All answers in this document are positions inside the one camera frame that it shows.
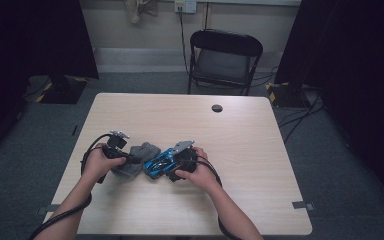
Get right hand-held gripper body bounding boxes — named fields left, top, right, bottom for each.
left=167, top=140, right=199, bottom=183

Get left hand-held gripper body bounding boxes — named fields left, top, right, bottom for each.
left=102, top=129, right=130, bottom=159

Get grey terry towel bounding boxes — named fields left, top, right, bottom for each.
left=111, top=142, right=162, bottom=181

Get person's right hand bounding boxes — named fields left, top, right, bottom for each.
left=174, top=147, right=219, bottom=191

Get person's left hand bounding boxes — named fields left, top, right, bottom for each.
left=81, top=143, right=127, bottom=184

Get black stand base yellow tape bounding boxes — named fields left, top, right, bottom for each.
left=39, top=74, right=88, bottom=105
left=265, top=81, right=311, bottom=109

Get grey tape strip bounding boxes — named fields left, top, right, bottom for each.
left=292, top=200, right=315, bottom=211
left=36, top=203, right=64, bottom=215

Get black folding chair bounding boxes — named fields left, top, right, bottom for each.
left=187, top=28, right=264, bottom=97

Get beige hanging bag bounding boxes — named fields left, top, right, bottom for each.
left=124, top=0, right=159, bottom=24

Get black curtain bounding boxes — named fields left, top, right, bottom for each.
left=273, top=0, right=384, bottom=214
left=0, top=0, right=100, bottom=168

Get left hand-held gripper black cable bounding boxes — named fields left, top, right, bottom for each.
left=29, top=133, right=114, bottom=240

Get black floor cables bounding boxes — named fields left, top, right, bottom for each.
left=278, top=89, right=326, bottom=144

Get black power cable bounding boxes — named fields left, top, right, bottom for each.
left=178, top=6, right=192, bottom=77

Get thin dark wall cable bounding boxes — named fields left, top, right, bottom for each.
left=203, top=2, right=212, bottom=30

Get white wall socket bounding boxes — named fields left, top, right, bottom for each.
left=174, top=0, right=198, bottom=14

